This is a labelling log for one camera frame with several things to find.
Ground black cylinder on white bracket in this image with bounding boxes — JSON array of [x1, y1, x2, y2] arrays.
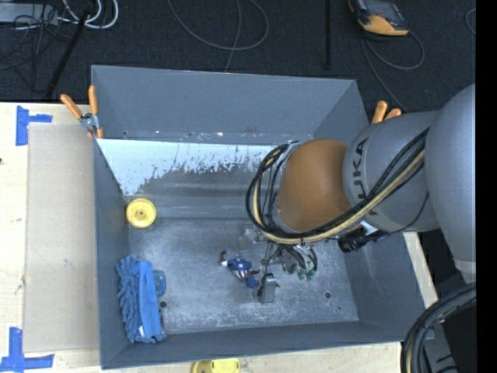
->
[[336, 223, 390, 254]]

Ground grey metal bin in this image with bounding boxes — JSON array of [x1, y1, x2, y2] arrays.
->
[[90, 64, 431, 371]]

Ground brown cardboard board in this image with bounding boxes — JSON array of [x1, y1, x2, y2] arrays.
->
[[22, 122, 103, 354]]

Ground blue toy hero figure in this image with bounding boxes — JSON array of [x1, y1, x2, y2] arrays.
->
[[217, 249, 262, 289]]

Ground teal ball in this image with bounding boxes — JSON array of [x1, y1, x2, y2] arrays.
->
[[153, 269, 168, 298]]

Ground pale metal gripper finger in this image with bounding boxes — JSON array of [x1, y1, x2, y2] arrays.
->
[[238, 227, 269, 253], [252, 272, 281, 305]]

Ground yellow plastic wheel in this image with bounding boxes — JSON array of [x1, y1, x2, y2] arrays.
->
[[125, 197, 158, 230]]

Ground blue fringed mop cloth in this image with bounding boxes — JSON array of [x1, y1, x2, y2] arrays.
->
[[114, 253, 169, 345]]

